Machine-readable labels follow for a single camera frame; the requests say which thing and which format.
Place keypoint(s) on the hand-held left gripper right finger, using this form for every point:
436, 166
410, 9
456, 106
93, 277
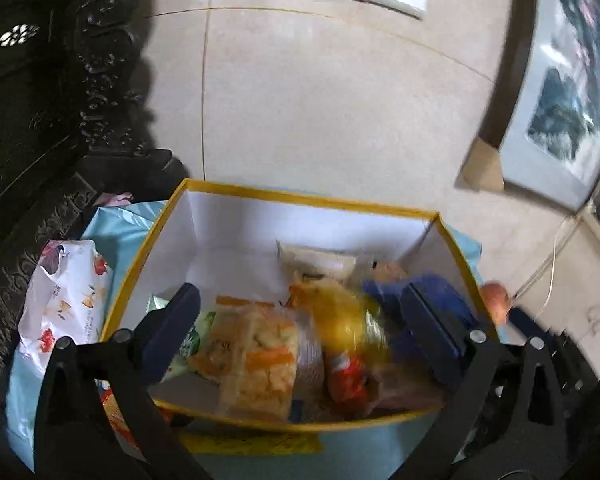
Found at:
430, 332

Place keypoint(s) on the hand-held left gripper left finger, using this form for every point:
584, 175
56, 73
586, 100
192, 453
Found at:
172, 330

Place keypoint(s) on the green clear snack packet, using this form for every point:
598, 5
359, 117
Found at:
195, 345

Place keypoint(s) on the blue snack packet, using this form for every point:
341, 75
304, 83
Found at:
452, 292

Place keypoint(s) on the clear dark-brown snack packet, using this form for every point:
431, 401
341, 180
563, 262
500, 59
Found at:
400, 385

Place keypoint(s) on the clear bun packet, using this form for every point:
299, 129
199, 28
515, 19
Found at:
387, 270

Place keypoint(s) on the orange clear snack packet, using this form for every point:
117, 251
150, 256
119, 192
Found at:
340, 320

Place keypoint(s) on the clear bread slice packet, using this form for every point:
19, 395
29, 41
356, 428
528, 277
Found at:
260, 365

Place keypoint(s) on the red snack packet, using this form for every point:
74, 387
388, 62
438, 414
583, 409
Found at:
112, 405
347, 382

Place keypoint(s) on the beige snack packet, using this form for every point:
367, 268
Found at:
320, 262

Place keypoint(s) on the yellow cardboard box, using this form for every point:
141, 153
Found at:
280, 220

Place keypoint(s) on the red yellow apple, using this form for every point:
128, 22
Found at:
495, 302

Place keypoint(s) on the white printed plastic bag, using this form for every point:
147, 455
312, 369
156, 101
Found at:
65, 305

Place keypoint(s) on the cardboard corner protector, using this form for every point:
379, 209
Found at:
482, 170

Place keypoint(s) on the framed lotus painting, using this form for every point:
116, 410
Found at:
560, 110

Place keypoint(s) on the dark carved wooden furniture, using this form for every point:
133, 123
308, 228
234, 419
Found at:
30, 110

